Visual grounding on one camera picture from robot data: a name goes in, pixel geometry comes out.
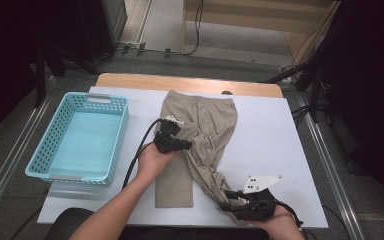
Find person's dark-clothed knee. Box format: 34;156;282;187
44;207;96;240

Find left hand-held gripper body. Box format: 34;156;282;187
153;114;185;154

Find black slanted stand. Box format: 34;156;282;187
261;0;351;124

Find person's left hand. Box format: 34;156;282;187
136;143;181;183

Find dark curtain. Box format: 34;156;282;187
326;0;384;221
0;0;81;148

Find dark cabinet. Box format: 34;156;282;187
78;0;128;64

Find black tripod stand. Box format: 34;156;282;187
33;43;101;108

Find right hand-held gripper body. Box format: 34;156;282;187
236;174;284;222

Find light wooden furniture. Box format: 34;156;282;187
180;0;343;66

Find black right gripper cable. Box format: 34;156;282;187
274;199;305;232

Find beige pants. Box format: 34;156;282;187
154;89;248;226

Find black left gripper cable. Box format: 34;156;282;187
122;118;165;190

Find person's dark-clothed lap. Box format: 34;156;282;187
119;226;269;240

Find bundle of black cables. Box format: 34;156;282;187
289;103;314;127

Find person's right hand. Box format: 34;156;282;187
246;204;301;234

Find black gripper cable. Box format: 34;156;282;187
122;118;165;190
274;199;305;232

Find black hanging cable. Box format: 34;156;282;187
166;0;205;58

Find metal frame rail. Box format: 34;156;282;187
0;75;58;231
296;90;368;240

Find light blue plastic basket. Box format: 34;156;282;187
24;91;130;186

